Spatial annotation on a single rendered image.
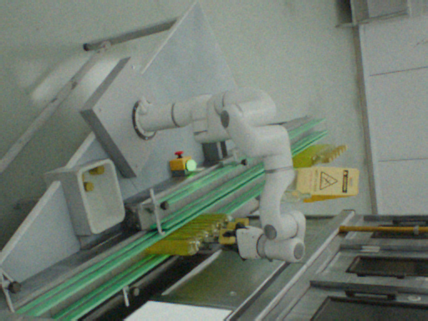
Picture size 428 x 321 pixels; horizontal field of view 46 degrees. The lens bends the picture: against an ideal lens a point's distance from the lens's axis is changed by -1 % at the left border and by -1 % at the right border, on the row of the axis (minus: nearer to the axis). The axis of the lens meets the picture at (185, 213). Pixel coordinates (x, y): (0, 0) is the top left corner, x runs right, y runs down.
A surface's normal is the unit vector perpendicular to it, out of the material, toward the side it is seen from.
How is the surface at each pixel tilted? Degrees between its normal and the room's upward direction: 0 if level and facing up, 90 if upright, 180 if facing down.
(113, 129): 2
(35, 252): 0
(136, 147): 2
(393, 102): 90
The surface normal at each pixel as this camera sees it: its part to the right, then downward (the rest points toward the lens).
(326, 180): -0.34, -0.22
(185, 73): 0.82, 0.00
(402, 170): -0.55, 0.33
